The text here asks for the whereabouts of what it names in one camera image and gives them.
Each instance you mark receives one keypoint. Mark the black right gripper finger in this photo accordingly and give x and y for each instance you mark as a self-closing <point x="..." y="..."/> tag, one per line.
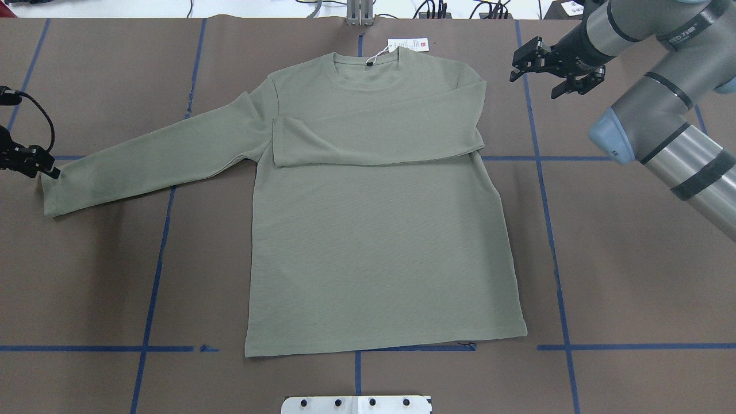
<point x="529" y="58"/>
<point x="573" y="85"/>

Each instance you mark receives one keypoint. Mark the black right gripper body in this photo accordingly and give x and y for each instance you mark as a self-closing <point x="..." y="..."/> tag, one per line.
<point x="582" y="53"/>

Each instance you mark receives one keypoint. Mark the white shirt price tag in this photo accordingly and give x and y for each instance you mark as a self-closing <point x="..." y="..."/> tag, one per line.
<point x="417" y="45"/>

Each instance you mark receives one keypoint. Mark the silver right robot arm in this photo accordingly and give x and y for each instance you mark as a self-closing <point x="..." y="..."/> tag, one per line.
<point x="647" y="123"/>

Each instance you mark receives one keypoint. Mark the blue tape line crosswise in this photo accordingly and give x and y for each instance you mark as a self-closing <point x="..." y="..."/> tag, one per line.
<point x="545" y="159"/>

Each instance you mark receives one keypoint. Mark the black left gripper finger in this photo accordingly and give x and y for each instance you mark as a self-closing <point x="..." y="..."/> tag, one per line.
<point x="50" y="171"/>

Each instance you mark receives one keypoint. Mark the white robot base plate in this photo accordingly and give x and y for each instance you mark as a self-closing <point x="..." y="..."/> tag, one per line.
<point x="358" y="404"/>

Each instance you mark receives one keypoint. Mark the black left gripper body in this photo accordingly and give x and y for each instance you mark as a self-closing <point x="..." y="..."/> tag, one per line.
<point x="23" y="156"/>

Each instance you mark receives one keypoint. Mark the green long-sleeve shirt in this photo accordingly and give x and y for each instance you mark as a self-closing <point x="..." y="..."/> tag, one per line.
<point x="375" y="223"/>

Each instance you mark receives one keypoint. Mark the grey metal bracket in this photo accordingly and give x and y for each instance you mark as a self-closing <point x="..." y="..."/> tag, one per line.
<point x="359" y="13"/>

